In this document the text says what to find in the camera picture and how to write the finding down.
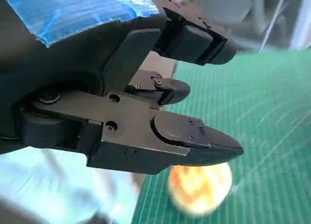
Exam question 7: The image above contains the person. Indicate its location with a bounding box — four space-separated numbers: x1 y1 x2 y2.
0 146 146 224

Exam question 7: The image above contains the round toy bread bun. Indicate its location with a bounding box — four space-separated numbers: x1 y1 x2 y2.
167 162 233 211

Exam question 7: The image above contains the green cutting mat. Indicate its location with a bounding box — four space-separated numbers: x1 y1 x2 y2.
131 50 311 224

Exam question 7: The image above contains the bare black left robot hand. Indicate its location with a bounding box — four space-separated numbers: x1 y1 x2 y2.
0 0 244 175

